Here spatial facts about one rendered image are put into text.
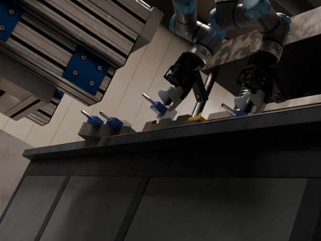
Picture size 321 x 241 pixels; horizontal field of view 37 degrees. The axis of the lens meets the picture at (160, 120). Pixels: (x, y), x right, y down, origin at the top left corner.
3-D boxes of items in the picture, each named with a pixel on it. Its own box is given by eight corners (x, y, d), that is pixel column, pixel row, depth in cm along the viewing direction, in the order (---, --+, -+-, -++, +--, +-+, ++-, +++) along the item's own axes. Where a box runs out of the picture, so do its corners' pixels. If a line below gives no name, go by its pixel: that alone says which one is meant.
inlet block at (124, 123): (101, 119, 164) (108, 105, 166) (92, 118, 168) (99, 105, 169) (125, 137, 173) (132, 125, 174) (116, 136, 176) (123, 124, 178)
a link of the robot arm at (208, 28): (208, 28, 178) (228, 38, 175) (191, 50, 175) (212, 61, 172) (208, 16, 170) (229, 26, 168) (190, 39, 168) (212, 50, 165)
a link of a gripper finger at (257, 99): (242, 111, 140) (248, 85, 145) (256, 121, 142) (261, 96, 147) (251, 107, 138) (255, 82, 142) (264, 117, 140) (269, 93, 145)
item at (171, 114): (141, 100, 157) (150, 87, 158) (134, 100, 161) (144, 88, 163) (169, 125, 162) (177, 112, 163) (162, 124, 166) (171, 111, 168)
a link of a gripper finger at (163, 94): (148, 101, 167) (165, 80, 168) (160, 111, 170) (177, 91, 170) (151, 102, 164) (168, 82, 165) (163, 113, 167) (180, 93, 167)
